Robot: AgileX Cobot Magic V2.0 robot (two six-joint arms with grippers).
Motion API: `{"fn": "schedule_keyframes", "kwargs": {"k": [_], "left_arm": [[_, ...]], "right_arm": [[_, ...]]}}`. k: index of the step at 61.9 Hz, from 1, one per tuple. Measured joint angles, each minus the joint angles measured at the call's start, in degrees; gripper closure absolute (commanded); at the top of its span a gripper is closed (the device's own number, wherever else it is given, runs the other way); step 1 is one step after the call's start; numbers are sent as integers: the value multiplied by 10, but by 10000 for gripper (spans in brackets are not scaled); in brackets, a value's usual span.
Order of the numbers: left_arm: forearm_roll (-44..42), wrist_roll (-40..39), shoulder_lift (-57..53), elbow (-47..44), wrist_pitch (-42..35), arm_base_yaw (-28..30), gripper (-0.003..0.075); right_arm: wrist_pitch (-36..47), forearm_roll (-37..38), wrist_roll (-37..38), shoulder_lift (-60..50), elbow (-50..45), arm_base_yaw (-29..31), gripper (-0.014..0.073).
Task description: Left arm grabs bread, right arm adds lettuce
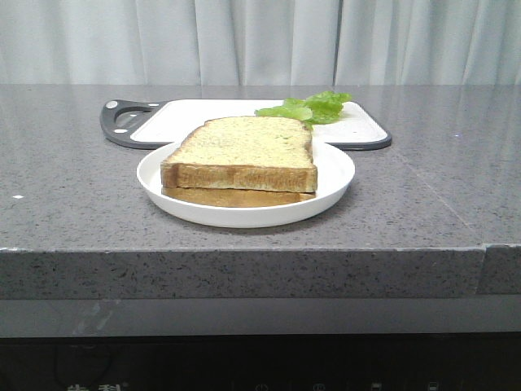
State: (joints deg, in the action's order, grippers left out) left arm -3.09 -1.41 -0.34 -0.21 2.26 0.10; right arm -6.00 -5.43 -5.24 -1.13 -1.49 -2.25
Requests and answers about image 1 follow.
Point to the bread slice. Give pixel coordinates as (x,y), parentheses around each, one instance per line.
(246,153)
(236,198)

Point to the green lettuce leaf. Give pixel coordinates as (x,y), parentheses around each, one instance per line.
(319,109)

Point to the white cutting board grey rim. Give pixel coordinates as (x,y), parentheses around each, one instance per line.
(153,125)

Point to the white round plate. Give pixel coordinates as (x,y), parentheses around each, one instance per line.
(335,171)

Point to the white curtain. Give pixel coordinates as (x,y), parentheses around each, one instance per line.
(261,43)

